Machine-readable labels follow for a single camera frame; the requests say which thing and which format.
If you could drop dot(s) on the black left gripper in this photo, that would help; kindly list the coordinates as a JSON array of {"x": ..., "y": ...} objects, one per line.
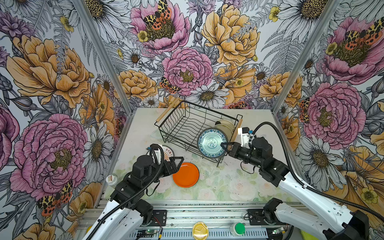
[{"x": 175, "y": 169}]

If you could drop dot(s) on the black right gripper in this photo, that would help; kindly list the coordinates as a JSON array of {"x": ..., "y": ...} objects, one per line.
[{"x": 234, "y": 150}]

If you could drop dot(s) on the orange small plate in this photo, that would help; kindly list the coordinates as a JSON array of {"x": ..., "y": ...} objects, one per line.
[{"x": 187, "y": 176}]

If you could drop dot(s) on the white plate orange pattern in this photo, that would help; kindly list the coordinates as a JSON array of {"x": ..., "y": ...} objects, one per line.
[{"x": 168, "y": 152}]

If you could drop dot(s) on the beige small plate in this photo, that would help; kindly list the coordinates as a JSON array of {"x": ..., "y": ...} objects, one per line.
[{"x": 226, "y": 130}]

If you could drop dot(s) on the dark grey small plate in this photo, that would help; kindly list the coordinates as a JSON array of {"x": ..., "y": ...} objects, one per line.
[{"x": 209, "y": 143}]

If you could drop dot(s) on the black wire dish rack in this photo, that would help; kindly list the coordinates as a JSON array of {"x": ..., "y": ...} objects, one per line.
[{"x": 182, "y": 123}]

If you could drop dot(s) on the cream small plate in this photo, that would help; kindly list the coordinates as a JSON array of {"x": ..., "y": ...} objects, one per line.
[{"x": 225, "y": 122}]

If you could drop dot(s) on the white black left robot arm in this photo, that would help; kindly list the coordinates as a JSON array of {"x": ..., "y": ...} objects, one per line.
[{"x": 126, "y": 210}]

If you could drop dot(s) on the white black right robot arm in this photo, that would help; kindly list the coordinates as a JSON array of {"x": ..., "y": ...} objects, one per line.
[{"x": 329, "y": 219}]

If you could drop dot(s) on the small white jar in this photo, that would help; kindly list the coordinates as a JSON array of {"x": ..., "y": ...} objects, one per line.
[{"x": 112, "y": 180}]

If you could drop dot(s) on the gold round button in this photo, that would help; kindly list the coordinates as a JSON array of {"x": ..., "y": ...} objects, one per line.
[{"x": 200, "y": 231}]

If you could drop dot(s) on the small circuit board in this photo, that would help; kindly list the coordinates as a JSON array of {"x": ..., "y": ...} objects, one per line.
[{"x": 147, "y": 233}]

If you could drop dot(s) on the green round button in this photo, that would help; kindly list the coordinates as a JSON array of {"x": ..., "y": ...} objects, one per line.
[{"x": 237, "y": 229}]

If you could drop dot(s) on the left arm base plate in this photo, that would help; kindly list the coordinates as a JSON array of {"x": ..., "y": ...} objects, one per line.
[{"x": 159, "y": 218}]

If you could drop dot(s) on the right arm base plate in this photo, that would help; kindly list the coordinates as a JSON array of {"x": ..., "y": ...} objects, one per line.
[{"x": 260, "y": 217}]

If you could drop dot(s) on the aluminium corner post left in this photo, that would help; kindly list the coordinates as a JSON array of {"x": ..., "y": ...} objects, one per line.
[{"x": 97, "y": 41}]

